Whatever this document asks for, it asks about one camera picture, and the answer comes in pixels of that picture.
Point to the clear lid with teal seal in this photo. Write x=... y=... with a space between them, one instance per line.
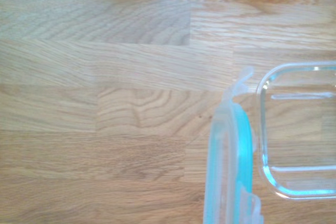
x=228 y=155

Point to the clear glass food container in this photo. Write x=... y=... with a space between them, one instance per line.
x=302 y=140

